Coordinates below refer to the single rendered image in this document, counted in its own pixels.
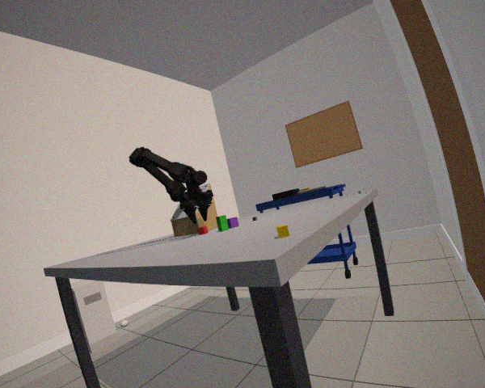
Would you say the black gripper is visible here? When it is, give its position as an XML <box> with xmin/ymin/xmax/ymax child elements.
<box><xmin>179</xmin><ymin>187</ymin><xmax>212</xmax><ymax>224</ymax></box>

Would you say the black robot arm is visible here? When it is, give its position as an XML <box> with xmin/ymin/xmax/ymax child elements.
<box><xmin>129</xmin><ymin>146</ymin><xmax>213</xmax><ymax>203</ymax></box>

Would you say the purple cube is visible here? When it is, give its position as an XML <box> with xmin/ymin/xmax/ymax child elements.
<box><xmin>226</xmin><ymin>217</ymin><xmax>239</xmax><ymax>229</ymax></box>

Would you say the green block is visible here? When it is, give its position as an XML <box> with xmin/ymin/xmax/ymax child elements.
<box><xmin>217</xmin><ymin>222</ymin><xmax>229</xmax><ymax>232</ymax></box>
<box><xmin>216</xmin><ymin>215</ymin><xmax>227</xmax><ymax>224</ymax></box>

